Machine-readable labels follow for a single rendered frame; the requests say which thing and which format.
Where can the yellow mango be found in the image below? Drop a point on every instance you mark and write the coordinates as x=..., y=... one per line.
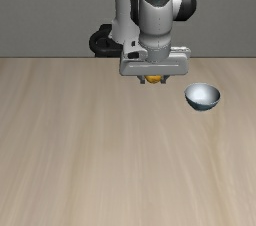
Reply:
x=153, y=79

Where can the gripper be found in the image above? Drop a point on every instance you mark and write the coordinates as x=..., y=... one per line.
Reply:
x=153, y=66

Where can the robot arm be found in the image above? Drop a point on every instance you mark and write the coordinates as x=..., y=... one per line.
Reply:
x=156, y=13

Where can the grey-blue bowl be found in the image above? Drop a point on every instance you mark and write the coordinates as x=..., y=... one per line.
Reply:
x=202, y=96

